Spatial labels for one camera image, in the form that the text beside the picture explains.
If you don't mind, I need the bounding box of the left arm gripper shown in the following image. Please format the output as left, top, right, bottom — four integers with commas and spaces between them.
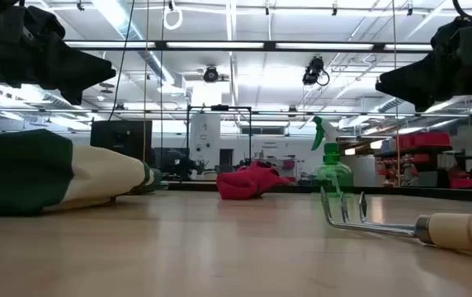
0, 4, 116, 105

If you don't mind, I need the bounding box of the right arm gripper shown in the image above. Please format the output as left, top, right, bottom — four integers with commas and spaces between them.
375, 18, 472, 112

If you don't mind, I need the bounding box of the cream and green gardening bag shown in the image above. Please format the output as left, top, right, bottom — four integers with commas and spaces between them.
0, 129, 163, 218

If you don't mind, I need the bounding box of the green spray bottle white trigger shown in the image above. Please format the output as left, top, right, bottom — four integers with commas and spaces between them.
310, 115, 355, 194

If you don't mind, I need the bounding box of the three-prong hand rake wooden handle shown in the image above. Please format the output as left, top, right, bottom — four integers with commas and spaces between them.
320, 187, 472, 256

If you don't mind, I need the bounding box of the red gardening glove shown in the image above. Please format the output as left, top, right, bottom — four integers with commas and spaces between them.
216, 160, 290, 201

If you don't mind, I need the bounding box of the shelf with red bins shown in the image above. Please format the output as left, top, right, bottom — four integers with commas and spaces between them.
374, 131, 454, 189

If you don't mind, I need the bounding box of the black monitor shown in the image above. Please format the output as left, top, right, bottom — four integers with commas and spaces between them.
90, 120, 153, 168

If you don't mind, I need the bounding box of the red bin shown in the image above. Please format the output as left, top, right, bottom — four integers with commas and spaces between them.
450, 177, 472, 190

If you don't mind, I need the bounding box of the round black ceiling fixture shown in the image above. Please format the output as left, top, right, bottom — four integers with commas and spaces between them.
202, 65, 219, 83

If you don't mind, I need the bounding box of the black hanging cable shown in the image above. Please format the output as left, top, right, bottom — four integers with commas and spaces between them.
107, 0, 136, 121

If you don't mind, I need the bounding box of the thin yellow hanging cord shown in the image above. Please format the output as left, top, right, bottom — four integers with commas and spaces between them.
142, 0, 149, 163

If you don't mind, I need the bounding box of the black hanging camera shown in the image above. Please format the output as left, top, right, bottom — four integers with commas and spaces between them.
301, 56, 330, 87

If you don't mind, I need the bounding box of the white cable ring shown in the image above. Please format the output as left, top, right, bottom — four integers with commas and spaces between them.
163, 6, 184, 31

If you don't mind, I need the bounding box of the black portal frame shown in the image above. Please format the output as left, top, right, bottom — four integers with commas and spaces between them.
185, 105, 253, 182

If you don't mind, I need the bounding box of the black aluminium rig frame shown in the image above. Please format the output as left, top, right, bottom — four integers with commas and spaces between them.
64, 40, 472, 204

